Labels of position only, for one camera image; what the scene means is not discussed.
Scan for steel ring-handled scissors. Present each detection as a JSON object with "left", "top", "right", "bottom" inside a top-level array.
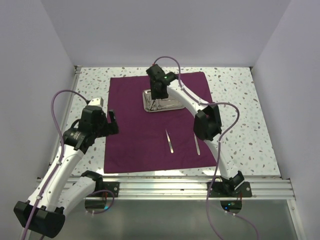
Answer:
[{"left": 146, "top": 94, "right": 155, "bottom": 111}]

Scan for purple surgical cloth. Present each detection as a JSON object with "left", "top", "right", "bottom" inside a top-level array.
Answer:
[{"left": 104, "top": 76, "right": 216, "bottom": 174}]

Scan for steel wide tweezers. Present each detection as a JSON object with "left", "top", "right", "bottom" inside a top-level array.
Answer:
[{"left": 165, "top": 129, "right": 174, "bottom": 154}]

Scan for steel scalpel handle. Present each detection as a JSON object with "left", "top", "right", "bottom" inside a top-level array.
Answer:
[{"left": 194, "top": 135, "right": 201, "bottom": 156}]

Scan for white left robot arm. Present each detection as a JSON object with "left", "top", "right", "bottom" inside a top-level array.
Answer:
[{"left": 13, "top": 105, "right": 119, "bottom": 239}]

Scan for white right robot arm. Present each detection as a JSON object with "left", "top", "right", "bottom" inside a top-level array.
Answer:
[{"left": 146, "top": 64, "right": 245, "bottom": 197}]

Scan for steel instruments in tray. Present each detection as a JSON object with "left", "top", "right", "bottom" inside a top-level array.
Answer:
[{"left": 155, "top": 99, "right": 184, "bottom": 111}]

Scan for steel instrument tray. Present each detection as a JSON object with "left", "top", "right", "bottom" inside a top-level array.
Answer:
[{"left": 142, "top": 89, "right": 185, "bottom": 113}]

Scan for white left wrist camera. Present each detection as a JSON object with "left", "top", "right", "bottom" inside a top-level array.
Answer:
[{"left": 87, "top": 96, "right": 104, "bottom": 108}]

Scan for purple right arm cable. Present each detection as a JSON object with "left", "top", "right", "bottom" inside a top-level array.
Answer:
[{"left": 152, "top": 55, "right": 259, "bottom": 240}]

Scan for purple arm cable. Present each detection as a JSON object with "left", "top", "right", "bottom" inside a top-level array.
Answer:
[
  {"left": 152, "top": 55, "right": 259, "bottom": 240},
  {"left": 19, "top": 89, "right": 115, "bottom": 240}
]

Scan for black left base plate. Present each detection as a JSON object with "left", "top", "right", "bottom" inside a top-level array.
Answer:
[{"left": 103, "top": 181, "right": 120, "bottom": 198}]

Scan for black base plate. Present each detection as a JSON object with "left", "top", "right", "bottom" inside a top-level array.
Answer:
[
  {"left": 206, "top": 178, "right": 253, "bottom": 198},
  {"left": 103, "top": 181, "right": 120, "bottom": 198}
]

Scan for aluminium front rail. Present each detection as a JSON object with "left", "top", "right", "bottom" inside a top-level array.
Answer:
[{"left": 102, "top": 176, "right": 296, "bottom": 200}]

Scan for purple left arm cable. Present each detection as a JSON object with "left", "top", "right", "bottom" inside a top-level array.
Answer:
[{"left": 19, "top": 89, "right": 115, "bottom": 240}]

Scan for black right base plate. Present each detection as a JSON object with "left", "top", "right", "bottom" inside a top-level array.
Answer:
[{"left": 206, "top": 178, "right": 253, "bottom": 198}]

